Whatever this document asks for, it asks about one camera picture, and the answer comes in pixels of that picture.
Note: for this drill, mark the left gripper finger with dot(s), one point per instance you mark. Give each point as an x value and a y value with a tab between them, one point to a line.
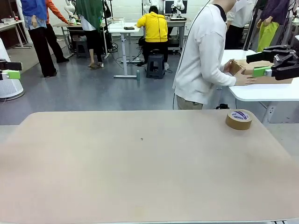
11	66
14	75

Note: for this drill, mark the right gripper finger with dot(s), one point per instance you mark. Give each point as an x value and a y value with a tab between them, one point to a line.
262	72
268	56

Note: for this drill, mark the brown cardboard box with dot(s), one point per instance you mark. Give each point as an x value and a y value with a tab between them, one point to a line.
238	67

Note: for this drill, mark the person's right forearm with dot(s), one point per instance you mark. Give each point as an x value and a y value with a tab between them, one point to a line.
219	78

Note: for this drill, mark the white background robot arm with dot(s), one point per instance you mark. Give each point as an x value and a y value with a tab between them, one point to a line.
178	5
146	4
69	9

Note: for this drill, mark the person's right hand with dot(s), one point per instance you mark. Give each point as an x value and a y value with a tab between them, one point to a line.
244	80

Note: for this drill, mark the person's left hand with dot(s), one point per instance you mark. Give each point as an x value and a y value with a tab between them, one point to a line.
228	67

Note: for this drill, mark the large white table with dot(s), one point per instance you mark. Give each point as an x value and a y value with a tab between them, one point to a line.
257	92

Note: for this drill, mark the person in lime trousers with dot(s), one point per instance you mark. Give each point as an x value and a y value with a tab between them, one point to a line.
266	35

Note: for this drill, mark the person in grey trousers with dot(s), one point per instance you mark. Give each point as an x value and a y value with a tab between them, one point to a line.
283	30

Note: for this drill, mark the black stand pole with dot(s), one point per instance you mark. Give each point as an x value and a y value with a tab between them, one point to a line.
251	30

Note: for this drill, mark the person in blue top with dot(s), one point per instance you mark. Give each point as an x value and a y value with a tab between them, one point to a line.
39	42

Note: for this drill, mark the person in white jacket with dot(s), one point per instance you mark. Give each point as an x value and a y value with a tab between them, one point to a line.
236	35

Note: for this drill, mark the pale side table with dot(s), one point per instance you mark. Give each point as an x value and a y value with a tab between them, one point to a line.
9	24

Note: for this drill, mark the person in orange top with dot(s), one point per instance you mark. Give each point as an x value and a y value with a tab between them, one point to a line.
54	30

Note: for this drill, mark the brown packing tape roll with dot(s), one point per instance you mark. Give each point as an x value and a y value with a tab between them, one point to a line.
238	123

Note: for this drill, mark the wooden-top metal table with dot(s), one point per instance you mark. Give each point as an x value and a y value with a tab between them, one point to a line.
63	24

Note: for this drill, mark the person in white cardigan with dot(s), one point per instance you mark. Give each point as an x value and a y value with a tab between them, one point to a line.
201	46

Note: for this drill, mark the small grey stool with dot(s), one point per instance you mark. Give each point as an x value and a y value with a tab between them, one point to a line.
81	49

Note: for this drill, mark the person in green top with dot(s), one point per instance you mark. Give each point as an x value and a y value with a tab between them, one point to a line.
90	14

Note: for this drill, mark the dark grey plastic stool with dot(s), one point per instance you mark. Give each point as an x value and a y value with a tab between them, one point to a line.
155	65

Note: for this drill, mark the dark computer monitor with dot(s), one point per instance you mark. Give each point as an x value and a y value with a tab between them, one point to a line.
168	7

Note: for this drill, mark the clear plastic container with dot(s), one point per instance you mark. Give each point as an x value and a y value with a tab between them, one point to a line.
115	23

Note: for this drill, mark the white height-adjustable desk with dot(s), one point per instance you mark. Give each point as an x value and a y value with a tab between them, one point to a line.
121	30

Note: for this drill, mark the person in yellow hoodie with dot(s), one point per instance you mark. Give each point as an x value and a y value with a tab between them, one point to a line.
155	28

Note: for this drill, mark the small black pouch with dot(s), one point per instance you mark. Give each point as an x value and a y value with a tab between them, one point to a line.
129	28

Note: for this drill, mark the teal bottle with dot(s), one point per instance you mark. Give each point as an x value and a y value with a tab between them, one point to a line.
138	75

